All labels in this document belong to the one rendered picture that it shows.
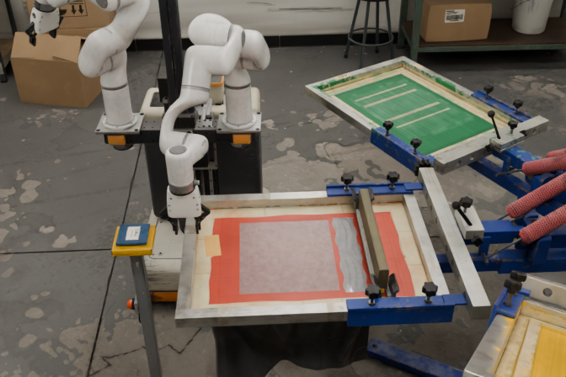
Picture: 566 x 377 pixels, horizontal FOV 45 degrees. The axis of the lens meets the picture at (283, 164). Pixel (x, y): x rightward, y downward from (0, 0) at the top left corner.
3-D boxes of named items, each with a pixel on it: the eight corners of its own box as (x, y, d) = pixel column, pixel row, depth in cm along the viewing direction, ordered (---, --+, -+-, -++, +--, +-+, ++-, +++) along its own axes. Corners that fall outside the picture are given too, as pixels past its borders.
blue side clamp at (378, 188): (327, 209, 241) (327, 192, 237) (325, 200, 245) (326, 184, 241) (411, 205, 242) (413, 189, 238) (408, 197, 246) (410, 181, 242)
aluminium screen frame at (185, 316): (176, 328, 193) (174, 319, 191) (189, 204, 242) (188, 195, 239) (452, 316, 196) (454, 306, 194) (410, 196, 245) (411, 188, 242)
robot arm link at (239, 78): (226, 76, 250) (224, 34, 241) (261, 79, 247) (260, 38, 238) (218, 87, 242) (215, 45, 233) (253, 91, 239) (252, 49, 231)
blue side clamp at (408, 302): (347, 326, 194) (348, 309, 191) (344, 314, 199) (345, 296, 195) (451, 322, 196) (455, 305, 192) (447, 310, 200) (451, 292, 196)
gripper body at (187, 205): (200, 176, 205) (202, 206, 211) (165, 177, 205) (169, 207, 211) (198, 191, 199) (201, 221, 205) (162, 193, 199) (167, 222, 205)
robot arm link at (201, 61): (204, 24, 215) (249, 29, 212) (195, 91, 215) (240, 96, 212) (186, 12, 199) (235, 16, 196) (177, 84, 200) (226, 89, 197)
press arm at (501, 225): (458, 245, 216) (461, 233, 213) (453, 233, 221) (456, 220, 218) (513, 243, 216) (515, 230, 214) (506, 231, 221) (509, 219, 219)
